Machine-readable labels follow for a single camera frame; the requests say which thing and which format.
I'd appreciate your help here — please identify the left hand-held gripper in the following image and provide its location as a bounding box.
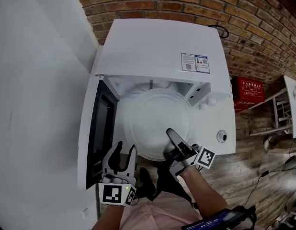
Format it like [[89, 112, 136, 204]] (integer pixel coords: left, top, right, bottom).
[[98, 141, 138, 207]]

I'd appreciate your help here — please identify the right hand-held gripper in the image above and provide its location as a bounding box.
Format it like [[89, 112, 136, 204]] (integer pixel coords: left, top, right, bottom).
[[163, 127, 216, 177]]

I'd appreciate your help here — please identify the clear glass turntable plate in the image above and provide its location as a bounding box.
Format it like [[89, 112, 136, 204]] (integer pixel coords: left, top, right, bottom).
[[124, 88, 196, 162]]

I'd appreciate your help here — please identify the white microwave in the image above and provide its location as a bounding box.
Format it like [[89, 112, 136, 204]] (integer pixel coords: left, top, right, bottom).
[[77, 18, 237, 191]]

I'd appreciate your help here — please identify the person's right forearm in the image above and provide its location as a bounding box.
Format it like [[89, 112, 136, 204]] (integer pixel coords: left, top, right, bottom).
[[181, 167, 228, 220]]

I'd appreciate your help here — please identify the person's left forearm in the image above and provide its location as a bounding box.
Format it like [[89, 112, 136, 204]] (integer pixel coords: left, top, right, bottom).
[[90, 204, 125, 230]]

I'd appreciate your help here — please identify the white microwave door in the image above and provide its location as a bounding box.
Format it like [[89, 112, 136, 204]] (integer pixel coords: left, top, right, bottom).
[[77, 73, 120, 191]]

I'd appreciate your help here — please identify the person's black shoe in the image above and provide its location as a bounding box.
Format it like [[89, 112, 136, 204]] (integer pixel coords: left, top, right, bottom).
[[139, 167, 157, 201]]

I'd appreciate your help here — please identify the person's pink garment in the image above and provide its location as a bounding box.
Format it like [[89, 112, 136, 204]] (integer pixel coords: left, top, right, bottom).
[[119, 191, 204, 230]]

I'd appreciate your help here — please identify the blue and white label sticker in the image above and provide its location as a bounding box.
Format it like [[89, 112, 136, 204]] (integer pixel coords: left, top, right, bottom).
[[181, 52, 210, 74]]

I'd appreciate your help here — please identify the black wrist device with screen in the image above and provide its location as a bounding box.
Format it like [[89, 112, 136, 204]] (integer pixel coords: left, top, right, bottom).
[[181, 205, 257, 230]]

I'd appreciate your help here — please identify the red box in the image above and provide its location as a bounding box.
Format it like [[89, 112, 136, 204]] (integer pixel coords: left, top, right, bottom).
[[230, 76, 265, 114]]

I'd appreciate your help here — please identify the white wooden chair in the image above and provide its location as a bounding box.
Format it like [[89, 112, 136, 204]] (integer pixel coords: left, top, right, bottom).
[[248, 87, 294, 137]]

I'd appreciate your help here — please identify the white table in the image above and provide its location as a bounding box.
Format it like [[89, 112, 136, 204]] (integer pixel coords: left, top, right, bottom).
[[283, 75, 296, 139]]

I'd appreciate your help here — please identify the black cable with adapter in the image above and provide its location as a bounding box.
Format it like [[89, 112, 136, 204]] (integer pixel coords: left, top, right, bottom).
[[242, 169, 270, 207]]

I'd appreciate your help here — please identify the black cable loop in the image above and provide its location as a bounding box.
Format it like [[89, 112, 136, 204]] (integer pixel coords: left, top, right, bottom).
[[208, 24, 229, 38]]

